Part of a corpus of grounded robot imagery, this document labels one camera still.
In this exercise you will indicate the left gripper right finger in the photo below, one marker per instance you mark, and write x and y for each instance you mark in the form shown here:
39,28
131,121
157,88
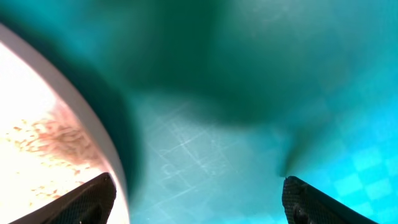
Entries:
304,204

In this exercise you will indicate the teal serving tray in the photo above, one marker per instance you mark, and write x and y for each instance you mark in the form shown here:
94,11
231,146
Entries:
212,104

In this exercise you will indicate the pink plate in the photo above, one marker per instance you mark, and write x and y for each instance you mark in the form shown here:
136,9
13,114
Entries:
32,87

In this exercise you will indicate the rice grains pile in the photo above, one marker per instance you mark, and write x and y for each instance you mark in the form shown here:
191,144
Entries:
47,157

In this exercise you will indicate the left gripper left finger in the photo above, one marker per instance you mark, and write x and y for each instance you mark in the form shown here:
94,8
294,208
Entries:
90,203

